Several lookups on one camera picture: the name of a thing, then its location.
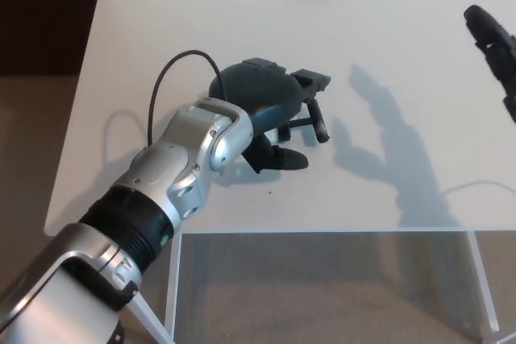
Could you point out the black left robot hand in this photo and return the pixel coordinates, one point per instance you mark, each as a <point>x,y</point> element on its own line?
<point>258,90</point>

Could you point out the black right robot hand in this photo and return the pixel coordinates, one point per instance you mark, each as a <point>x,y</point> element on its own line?
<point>500,54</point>

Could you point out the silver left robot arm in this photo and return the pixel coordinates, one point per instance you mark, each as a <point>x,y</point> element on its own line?
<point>169,171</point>

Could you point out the dark brown panel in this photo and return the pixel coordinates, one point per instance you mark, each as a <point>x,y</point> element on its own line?
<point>44,13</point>

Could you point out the white desk leg frame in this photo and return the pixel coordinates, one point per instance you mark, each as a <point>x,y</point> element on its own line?
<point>485,287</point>
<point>155,320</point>

